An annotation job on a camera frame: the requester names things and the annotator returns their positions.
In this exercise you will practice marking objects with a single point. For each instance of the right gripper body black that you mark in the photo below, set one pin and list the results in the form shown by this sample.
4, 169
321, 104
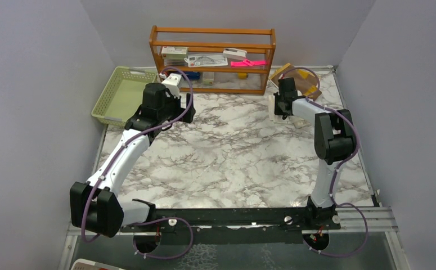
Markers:
278, 109

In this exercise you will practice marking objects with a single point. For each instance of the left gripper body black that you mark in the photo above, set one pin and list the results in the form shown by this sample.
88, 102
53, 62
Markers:
177, 111

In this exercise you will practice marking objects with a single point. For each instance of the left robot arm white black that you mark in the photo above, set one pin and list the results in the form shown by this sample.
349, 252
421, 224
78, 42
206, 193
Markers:
94, 203

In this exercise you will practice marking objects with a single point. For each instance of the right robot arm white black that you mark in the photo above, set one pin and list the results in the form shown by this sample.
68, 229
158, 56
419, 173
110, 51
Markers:
335, 142

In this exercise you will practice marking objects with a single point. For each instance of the brown yellow cloth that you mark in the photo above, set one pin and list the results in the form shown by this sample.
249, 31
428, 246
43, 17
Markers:
306, 80

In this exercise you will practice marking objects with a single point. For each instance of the blue object lower shelf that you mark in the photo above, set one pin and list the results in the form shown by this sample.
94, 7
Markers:
192, 75

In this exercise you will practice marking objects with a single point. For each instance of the small green white box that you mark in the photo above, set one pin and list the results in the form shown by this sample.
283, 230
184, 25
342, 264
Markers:
207, 78

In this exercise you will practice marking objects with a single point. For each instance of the pink tool on shelf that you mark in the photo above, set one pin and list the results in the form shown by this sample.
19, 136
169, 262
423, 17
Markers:
248, 63

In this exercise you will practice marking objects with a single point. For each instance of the green plastic basket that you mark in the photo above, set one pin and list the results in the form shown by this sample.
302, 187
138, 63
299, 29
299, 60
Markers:
122, 95

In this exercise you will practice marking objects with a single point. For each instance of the white box red label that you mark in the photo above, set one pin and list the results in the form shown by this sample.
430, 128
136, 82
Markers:
174, 51

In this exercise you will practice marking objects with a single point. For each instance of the ruler set package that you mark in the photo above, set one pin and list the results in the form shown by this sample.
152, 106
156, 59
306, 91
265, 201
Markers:
206, 60

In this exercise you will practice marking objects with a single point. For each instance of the wooden shelf rack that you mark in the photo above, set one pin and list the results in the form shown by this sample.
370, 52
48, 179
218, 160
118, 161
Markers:
231, 61

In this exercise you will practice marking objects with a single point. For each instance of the white device on shelf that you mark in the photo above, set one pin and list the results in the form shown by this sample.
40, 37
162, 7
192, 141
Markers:
235, 54

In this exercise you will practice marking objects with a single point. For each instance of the white red object bottom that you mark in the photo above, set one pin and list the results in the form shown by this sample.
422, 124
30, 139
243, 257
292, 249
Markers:
83, 264

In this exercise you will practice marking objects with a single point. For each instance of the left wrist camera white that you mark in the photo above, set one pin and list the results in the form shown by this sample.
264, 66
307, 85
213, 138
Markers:
172, 82

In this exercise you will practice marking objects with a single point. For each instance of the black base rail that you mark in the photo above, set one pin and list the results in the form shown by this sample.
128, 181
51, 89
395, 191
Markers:
222, 226

